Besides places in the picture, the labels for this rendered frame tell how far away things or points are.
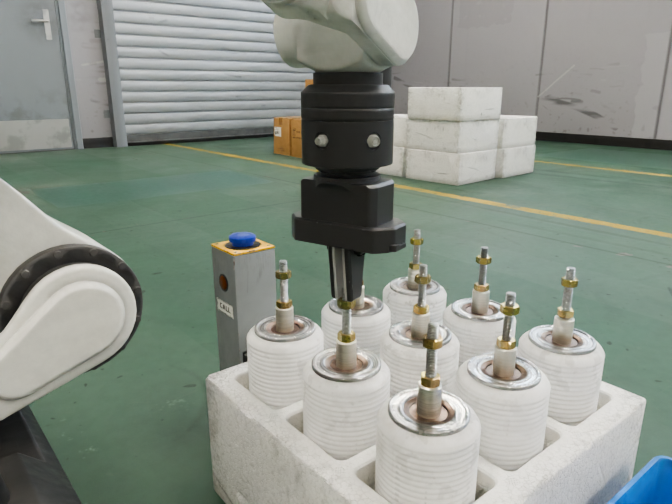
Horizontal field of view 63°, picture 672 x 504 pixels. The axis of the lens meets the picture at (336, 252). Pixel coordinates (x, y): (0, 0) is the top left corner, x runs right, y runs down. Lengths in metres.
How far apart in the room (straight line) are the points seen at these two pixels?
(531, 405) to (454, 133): 2.71
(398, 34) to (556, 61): 5.79
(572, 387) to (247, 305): 0.45
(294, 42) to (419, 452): 0.38
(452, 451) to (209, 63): 5.70
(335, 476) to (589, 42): 5.77
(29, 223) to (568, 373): 0.59
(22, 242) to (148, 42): 5.22
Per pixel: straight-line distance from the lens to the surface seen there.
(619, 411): 0.74
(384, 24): 0.48
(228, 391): 0.71
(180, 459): 0.92
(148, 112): 5.78
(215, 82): 6.07
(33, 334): 0.60
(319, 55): 0.51
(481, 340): 0.73
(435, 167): 3.31
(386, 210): 0.53
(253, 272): 0.81
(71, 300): 0.60
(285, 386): 0.68
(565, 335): 0.70
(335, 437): 0.60
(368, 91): 0.50
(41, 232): 0.62
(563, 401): 0.70
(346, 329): 0.58
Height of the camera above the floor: 0.54
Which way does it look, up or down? 17 degrees down
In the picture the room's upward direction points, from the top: straight up
